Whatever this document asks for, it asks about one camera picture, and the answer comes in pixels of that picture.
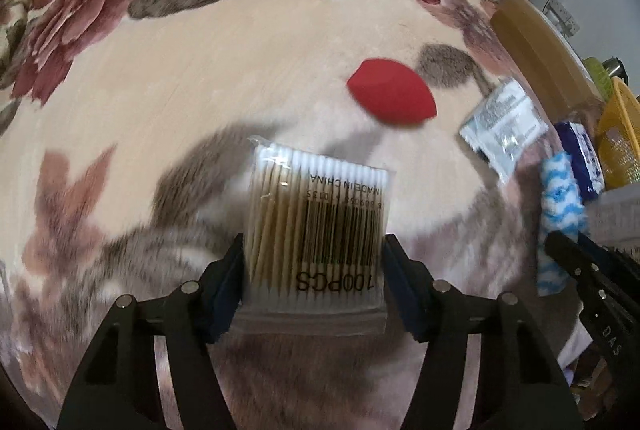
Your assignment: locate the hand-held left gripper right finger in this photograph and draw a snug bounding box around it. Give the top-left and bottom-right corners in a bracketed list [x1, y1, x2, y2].
[382, 234, 583, 430]

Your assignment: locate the blue white wavy cloth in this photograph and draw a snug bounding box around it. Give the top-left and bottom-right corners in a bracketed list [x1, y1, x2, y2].
[536, 151, 587, 297]

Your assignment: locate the floral plush blanket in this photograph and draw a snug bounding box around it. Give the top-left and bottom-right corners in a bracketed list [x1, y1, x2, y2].
[0, 0, 616, 430]

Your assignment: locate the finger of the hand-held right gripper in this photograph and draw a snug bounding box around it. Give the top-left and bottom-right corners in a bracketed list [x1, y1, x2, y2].
[544, 230, 640, 361]

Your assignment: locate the yellow plastic mesh basket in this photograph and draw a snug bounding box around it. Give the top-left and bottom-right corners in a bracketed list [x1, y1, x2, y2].
[595, 77, 640, 191]

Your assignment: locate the white plastic packet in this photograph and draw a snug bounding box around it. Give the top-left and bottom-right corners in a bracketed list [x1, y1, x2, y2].
[459, 78, 546, 185]

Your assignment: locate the white power strip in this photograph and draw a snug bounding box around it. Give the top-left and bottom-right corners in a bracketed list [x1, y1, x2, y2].
[547, 0, 581, 35]

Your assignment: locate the red makeup sponge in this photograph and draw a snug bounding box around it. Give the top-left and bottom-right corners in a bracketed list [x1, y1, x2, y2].
[346, 58, 437, 127]

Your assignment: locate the cotton swab pack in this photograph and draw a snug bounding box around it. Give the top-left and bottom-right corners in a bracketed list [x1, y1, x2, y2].
[232, 136, 391, 336]

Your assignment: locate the steel electric kettle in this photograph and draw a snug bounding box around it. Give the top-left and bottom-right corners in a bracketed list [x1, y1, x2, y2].
[602, 57, 628, 83]

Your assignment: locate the blue white tissue pack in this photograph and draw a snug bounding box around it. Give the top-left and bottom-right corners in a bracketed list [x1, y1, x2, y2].
[556, 121, 606, 198]

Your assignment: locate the cardboard box with label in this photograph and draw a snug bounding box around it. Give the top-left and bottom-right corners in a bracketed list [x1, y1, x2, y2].
[490, 0, 606, 121]

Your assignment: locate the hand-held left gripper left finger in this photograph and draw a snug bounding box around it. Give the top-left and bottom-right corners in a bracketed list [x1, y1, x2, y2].
[57, 232, 246, 430]

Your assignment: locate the green mesh cover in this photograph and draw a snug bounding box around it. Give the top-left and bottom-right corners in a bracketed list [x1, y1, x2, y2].
[582, 57, 616, 103]

